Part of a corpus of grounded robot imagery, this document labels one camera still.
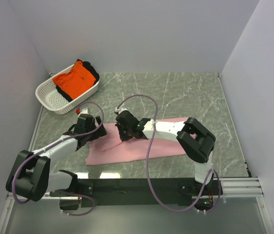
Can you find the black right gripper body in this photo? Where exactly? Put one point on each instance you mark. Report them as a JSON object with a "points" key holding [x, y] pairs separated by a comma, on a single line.
{"points": [[122, 131]]}

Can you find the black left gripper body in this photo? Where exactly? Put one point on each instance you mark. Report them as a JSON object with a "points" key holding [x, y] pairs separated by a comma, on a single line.
{"points": [[97, 129]]}

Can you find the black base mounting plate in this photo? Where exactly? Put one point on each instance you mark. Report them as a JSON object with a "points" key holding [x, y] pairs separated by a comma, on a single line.
{"points": [[136, 191]]}

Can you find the white perforated plastic basket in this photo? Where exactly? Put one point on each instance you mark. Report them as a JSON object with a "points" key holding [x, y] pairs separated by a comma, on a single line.
{"points": [[52, 100]]}

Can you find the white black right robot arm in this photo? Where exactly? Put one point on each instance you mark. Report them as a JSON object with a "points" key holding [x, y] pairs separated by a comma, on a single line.
{"points": [[195, 139]]}

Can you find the aluminium extrusion rail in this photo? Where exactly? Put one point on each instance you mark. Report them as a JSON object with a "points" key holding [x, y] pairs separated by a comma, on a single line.
{"points": [[242, 187]]}

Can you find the black t shirt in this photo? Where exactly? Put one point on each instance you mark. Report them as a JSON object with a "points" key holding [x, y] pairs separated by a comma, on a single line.
{"points": [[91, 69]]}

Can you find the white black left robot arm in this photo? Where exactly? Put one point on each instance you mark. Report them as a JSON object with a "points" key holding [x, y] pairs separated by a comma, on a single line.
{"points": [[30, 178]]}

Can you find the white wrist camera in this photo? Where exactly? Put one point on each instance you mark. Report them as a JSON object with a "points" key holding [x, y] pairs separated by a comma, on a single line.
{"points": [[119, 110], [80, 111]]}

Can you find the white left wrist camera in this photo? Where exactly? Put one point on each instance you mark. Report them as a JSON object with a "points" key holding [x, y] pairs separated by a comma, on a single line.
{"points": [[80, 111]]}

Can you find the orange t shirt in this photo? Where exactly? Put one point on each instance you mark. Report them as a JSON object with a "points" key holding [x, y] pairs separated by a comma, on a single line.
{"points": [[76, 80]]}

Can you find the pink t shirt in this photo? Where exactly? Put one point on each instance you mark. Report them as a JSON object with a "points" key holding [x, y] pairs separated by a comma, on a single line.
{"points": [[110, 149]]}

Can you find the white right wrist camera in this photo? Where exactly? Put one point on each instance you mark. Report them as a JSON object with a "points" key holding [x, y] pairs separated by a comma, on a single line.
{"points": [[119, 110]]}

